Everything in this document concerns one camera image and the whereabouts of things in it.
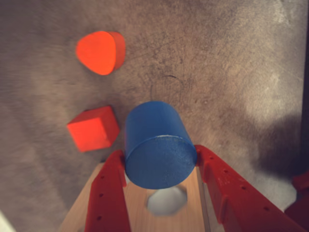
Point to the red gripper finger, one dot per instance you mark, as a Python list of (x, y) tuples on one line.
[(241, 210), (106, 205)]

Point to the blue wooden cylinder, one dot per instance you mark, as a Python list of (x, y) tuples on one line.
[(157, 145)]

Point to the red wooden cube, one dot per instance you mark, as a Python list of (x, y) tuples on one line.
[(91, 133)]

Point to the red robot base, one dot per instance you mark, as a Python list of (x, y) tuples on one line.
[(300, 207)]

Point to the orange rounded triangle block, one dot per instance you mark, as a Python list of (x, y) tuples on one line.
[(96, 53)]

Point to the wooden shape sorter box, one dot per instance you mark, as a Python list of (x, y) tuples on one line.
[(138, 222)]

